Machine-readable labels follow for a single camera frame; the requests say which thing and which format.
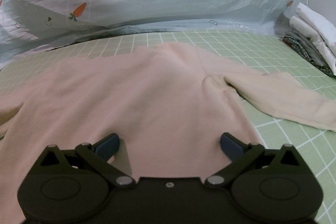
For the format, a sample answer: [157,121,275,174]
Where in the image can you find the beige pink long-sleeve garment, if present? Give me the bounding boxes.
[1,43,335,223]

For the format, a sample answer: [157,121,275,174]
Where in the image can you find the dark plaid folded clothes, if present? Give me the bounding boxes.
[282,30,334,76]

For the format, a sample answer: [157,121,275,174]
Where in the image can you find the white folded clothes stack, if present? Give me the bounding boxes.
[289,2,335,76]

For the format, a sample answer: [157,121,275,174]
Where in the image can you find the green grid cutting mat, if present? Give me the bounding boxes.
[1,30,335,223]

